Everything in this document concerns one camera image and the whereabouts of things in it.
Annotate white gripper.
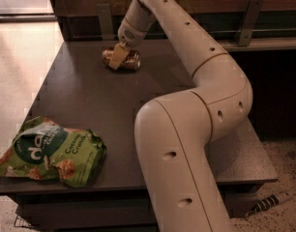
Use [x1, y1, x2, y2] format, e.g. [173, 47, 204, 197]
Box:
[108, 19, 146, 70]

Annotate orange soda can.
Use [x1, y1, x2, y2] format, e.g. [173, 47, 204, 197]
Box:
[102, 47, 140, 71]

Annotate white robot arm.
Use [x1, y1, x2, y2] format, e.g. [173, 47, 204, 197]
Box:
[109, 0, 252, 232]

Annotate green snack chip bag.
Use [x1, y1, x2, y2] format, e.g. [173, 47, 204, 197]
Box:
[0, 116, 106, 188]

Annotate left metal wall bracket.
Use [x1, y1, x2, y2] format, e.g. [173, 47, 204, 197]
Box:
[97, 4, 114, 41]

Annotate metal wall bracket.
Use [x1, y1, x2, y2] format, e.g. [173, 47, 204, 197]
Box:
[234, 0, 264, 46]
[97, 4, 114, 41]

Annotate right metal wall bracket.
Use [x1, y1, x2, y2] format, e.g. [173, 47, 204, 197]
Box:
[234, 0, 264, 46]

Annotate striped cable on floor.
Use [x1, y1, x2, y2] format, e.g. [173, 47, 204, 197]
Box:
[245, 190, 295, 218]

